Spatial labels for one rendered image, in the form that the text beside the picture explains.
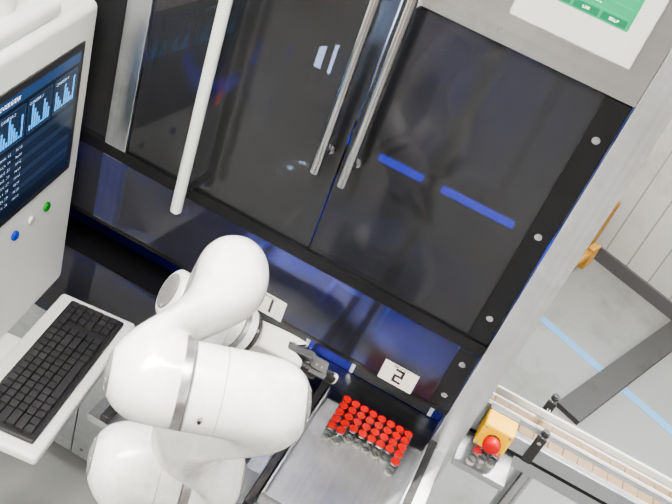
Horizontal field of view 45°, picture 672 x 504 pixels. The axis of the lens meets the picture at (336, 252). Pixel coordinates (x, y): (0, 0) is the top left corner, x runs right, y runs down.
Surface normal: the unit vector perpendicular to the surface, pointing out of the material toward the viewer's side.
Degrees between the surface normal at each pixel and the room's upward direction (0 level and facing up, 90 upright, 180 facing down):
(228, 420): 75
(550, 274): 90
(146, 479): 58
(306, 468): 0
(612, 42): 90
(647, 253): 90
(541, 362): 0
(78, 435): 90
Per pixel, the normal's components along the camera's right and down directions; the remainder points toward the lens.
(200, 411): 0.13, 0.33
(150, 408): 0.02, 0.51
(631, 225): -0.70, 0.25
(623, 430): 0.30, -0.74
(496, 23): -0.39, 0.48
